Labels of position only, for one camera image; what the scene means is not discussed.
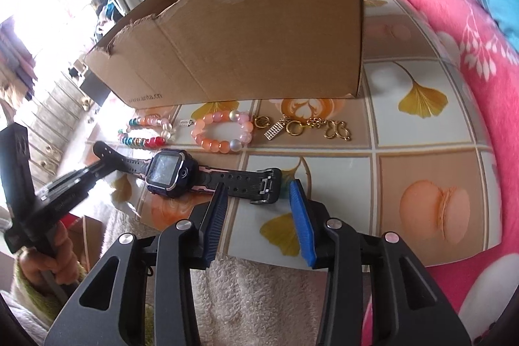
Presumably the multicolour bead bracelet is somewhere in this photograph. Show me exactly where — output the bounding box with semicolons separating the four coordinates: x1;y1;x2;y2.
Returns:
117;113;176;149

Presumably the person left hand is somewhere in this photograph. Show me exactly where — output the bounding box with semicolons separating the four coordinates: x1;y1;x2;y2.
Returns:
18;221;79;291

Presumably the white fluffy towel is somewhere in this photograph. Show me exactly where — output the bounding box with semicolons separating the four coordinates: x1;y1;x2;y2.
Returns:
0;207;374;346

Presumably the small silver charm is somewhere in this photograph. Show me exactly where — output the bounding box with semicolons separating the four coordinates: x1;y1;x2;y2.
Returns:
179;119;194;127

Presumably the patterned tile table mat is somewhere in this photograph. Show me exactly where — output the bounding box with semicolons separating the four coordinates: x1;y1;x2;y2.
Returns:
80;0;504;270

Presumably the pink floral blanket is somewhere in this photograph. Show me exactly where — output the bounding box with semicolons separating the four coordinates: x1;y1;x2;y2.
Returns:
360;0;519;346

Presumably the green shaggy cloth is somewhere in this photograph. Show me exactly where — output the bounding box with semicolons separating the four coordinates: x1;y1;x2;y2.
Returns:
11;253;85;329

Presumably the purple black smart watch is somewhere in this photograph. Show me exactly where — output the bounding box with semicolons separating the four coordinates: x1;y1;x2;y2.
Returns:
93;141;283;205

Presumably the brown cardboard box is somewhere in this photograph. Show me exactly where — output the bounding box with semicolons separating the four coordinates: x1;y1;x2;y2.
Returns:
84;0;364;109

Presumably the orange pink bead bracelet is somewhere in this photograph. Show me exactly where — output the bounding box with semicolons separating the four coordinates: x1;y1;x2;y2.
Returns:
190;109;255;155

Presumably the gold chain bracelet with charms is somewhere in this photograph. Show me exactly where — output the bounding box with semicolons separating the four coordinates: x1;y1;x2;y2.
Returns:
263;116;353;142

